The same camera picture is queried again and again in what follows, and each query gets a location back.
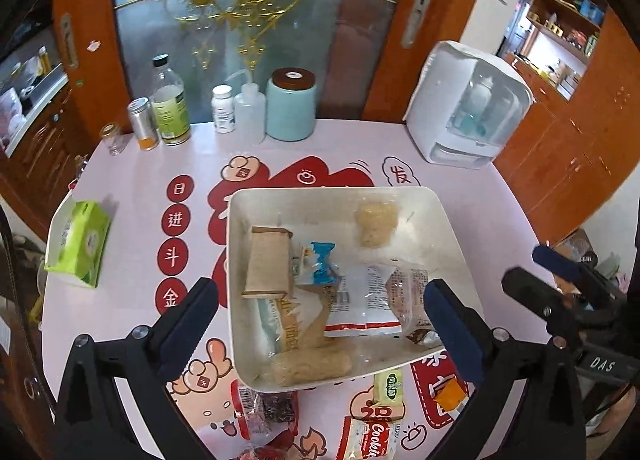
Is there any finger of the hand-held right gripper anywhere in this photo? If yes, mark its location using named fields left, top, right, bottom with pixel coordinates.
left=531, top=244, right=628, bottom=308
left=501, top=267, right=576, bottom=341

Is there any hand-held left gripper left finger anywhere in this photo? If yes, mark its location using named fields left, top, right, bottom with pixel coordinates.
left=52, top=277, right=221, bottom=460

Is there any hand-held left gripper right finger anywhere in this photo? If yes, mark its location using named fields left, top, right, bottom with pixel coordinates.
left=424, top=279, right=588, bottom=460

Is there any brown flowered snack packet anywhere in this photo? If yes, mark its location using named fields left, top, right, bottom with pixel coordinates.
left=405, top=327, right=443, bottom=347

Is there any clear pastry packet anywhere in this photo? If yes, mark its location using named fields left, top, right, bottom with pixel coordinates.
left=387, top=267, right=443, bottom=341

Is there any white red-striped snack packet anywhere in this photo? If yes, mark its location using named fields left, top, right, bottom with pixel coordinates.
left=322, top=263, right=403, bottom=338

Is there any brown cake packet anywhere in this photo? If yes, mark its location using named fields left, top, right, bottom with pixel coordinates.
left=241, top=226, right=293, bottom=301

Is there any large bread packet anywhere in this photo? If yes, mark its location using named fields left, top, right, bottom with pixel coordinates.
left=257, top=285, right=356, bottom=386

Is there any pale yellow cake packet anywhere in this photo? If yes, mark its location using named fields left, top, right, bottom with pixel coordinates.
left=354, top=199, right=401, bottom=247

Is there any blue snack packet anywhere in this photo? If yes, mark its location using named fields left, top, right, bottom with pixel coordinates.
left=295, top=240, right=338, bottom=288

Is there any white plastic bin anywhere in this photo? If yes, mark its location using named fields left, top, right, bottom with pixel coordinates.
left=225, top=185, right=486, bottom=391

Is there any cardboard box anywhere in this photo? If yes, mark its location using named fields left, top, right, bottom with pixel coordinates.
left=550, top=227, right=601, bottom=266

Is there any orange snack packet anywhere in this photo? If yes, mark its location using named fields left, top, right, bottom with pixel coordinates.
left=432, top=384, right=471, bottom=418

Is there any green yellow snack packet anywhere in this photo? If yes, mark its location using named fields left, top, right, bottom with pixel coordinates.
left=374, top=371, right=405, bottom=405

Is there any red sausage packet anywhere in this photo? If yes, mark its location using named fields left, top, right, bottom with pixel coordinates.
left=239, top=442, right=301, bottom=460
left=229, top=380, right=268, bottom=441

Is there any wooden cabinet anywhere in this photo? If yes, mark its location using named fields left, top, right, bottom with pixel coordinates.
left=495, top=10, right=640, bottom=241

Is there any clear nut packet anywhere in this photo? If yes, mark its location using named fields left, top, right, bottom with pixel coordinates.
left=257, top=391, right=298, bottom=425

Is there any green tissue box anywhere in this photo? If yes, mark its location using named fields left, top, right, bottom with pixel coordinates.
left=44, top=187, right=112, bottom=288

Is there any red white cookie packet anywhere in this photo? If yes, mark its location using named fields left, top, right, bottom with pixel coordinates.
left=341, top=416, right=401, bottom=460

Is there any white bottle sterilizer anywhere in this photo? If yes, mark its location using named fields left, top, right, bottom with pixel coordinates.
left=404, top=40, right=535, bottom=170

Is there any small glass jar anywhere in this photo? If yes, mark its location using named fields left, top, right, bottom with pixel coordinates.
left=100, top=123, right=125, bottom=156

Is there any metal can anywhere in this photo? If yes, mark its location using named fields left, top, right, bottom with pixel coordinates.
left=127, top=98, right=160, bottom=150

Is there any glass bottle green label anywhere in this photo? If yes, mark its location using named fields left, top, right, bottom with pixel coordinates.
left=150, top=54, right=192, bottom=146

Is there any white pill bottle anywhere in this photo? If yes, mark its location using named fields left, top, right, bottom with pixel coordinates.
left=211, top=85, right=237, bottom=134

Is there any clear squeeze bottle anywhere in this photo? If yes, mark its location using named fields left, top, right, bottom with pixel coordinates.
left=225, top=69, right=266, bottom=145

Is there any teal canister brown lid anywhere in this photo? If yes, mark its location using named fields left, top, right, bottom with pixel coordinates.
left=265, top=68, right=319, bottom=142

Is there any wooden shelf unit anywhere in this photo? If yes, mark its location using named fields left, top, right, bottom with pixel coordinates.
left=525, top=0, right=607, bottom=101

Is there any kitchen counter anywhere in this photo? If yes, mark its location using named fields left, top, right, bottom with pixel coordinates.
left=0, top=70, right=71, bottom=157

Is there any glass door gold ornament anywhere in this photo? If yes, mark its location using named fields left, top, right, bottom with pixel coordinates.
left=112, top=0, right=416, bottom=122

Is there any silver door handle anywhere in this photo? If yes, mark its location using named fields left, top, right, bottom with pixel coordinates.
left=59, top=14, right=79, bottom=69
left=402, top=0, right=431, bottom=48

